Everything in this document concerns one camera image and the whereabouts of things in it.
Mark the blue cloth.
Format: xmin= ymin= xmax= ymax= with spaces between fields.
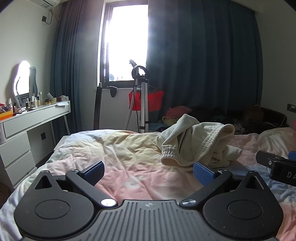
xmin=148 ymin=122 xmax=163 ymax=133

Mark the white pillow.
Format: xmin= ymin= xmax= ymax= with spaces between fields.
xmin=258 ymin=127 xmax=296 ymax=151

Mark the garment steamer stand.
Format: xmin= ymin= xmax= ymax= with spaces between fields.
xmin=124 ymin=59 xmax=150 ymax=134

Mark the row of cosmetic bottles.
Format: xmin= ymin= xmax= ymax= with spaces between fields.
xmin=7 ymin=91 xmax=58 ymax=114

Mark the lit vanity mirror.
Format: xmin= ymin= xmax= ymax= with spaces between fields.
xmin=12 ymin=60 xmax=38 ymax=109

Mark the white patterned cloth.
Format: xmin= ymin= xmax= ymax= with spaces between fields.
xmin=232 ymin=119 xmax=244 ymax=133

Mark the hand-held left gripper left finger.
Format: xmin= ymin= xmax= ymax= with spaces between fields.
xmin=30 ymin=161 xmax=118 ymax=208

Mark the dark sofa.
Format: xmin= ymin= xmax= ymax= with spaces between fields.
xmin=225 ymin=106 xmax=290 ymax=135

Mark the beige cloth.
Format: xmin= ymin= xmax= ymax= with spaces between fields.
xmin=161 ymin=115 xmax=179 ymax=127

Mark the blue curtain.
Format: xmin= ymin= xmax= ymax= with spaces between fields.
xmin=145 ymin=0 xmax=265 ymax=133
xmin=49 ymin=0 xmax=106 ymax=135

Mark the green cloth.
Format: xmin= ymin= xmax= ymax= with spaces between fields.
xmin=210 ymin=113 xmax=227 ymax=124

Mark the pastel pink and yellow duvet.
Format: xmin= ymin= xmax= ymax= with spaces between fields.
xmin=0 ymin=127 xmax=296 ymax=241

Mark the red garment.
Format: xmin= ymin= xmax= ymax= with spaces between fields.
xmin=129 ymin=90 xmax=165 ymax=113

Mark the pink cloth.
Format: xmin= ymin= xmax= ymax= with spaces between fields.
xmin=166 ymin=106 xmax=193 ymax=120

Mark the cream sweatshirt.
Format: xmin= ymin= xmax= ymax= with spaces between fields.
xmin=156 ymin=113 xmax=243 ymax=169

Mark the white cable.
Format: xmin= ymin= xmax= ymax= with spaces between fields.
xmin=254 ymin=104 xmax=287 ymax=128

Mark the white dressing table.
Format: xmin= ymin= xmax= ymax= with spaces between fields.
xmin=0 ymin=100 xmax=71 ymax=193

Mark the window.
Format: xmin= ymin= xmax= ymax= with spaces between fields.
xmin=99 ymin=0 xmax=150 ymax=89

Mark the orange tray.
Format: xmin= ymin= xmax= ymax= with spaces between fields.
xmin=0 ymin=109 xmax=14 ymax=120

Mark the black wall plug with cable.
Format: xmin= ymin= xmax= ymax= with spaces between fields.
xmin=41 ymin=9 xmax=55 ymax=25

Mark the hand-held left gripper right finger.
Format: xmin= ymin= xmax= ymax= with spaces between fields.
xmin=180 ymin=161 xmax=272 ymax=208

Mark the white air conditioner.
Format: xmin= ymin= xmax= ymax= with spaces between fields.
xmin=31 ymin=0 xmax=61 ymax=10

